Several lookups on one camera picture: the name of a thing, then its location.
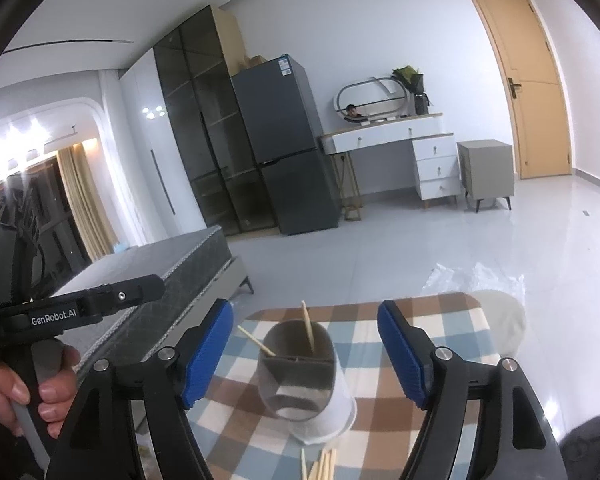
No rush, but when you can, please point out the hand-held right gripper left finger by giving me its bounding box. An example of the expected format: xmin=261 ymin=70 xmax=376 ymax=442
xmin=45 ymin=299 xmax=235 ymax=480

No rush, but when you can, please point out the light wooden cabinet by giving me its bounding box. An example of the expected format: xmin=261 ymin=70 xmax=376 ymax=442
xmin=216 ymin=6 xmax=248 ymax=77

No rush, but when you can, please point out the grey white utensil holder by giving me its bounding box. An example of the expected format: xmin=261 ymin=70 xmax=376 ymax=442
xmin=256 ymin=319 xmax=357 ymax=445

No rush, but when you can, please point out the checkered tablecloth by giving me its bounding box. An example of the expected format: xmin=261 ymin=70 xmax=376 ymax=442
xmin=190 ymin=292 xmax=506 ymax=480

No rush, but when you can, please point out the dark grey refrigerator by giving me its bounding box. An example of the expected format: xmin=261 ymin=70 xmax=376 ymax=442
xmin=230 ymin=54 xmax=342 ymax=236

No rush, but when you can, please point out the gold frame stool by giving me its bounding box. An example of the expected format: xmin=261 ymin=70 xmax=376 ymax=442
xmin=332 ymin=152 xmax=365 ymax=222

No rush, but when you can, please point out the pile of wooden chopsticks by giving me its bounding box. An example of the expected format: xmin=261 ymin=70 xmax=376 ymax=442
xmin=300 ymin=447 xmax=339 ymax=480

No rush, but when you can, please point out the grey nightstand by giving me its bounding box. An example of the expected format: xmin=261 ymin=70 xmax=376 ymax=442
xmin=456 ymin=139 xmax=516 ymax=213

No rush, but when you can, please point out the grey mattress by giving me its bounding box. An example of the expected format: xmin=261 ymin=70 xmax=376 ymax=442
xmin=55 ymin=225 xmax=233 ymax=361

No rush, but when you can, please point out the dark glass display cabinet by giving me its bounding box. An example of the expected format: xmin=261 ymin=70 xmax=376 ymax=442
xmin=152 ymin=5 xmax=281 ymax=238

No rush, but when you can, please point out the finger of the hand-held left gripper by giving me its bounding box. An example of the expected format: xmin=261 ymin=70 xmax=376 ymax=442
xmin=0 ymin=174 xmax=48 ymax=311
xmin=77 ymin=274 xmax=165 ymax=318

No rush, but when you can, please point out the white wardrobe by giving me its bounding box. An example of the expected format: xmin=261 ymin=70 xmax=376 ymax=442
xmin=119 ymin=50 xmax=208 ymax=246

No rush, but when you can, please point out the person's left hand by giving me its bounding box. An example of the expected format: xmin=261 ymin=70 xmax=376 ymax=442
xmin=0 ymin=346 xmax=81 ymax=436

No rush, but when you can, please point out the dark wrapped flower bouquet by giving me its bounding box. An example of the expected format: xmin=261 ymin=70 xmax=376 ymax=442
xmin=391 ymin=65 xmax=431 ymax=116

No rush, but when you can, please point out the clear plastic wrap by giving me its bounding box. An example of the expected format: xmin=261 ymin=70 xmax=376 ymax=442
xmin=420 ymin=260 xmax=526 ymax=296

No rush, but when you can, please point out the beige curtain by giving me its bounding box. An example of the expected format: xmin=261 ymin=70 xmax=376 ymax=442
xmin=55 ymin=142 xmax=118 ymax=261

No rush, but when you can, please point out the dark cloth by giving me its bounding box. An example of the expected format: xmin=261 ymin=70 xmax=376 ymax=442
xmin=560 ymin=410 xmax=600 ymax=480

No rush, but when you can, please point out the oval vanity mirror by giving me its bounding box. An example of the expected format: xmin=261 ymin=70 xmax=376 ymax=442
xmin=335 ymin=76 xmax=412 ymax=123

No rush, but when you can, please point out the light wooden door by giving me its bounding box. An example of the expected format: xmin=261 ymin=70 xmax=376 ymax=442
xmin=461 ymin=0 xmax=575 ymax=181

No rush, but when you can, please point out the white dressing table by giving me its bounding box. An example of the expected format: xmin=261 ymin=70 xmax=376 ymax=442
xmin=317 ymin=112 xmax=463 ymax=211

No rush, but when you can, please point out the dark window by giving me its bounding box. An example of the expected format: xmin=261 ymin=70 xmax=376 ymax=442
xmin=0 ymin=155 xmax=93 ymax=306

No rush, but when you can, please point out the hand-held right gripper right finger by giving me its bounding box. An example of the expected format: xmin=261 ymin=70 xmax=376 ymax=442
xmin=376 ymin=299 xmax=568 ymax=480

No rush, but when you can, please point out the light wooden chopstick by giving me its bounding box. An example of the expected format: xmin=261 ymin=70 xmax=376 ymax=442
xmin=237 ymin=325 xmax=277 ymax=357
xmin=301 ymin=301 xmax=316 ymax=355

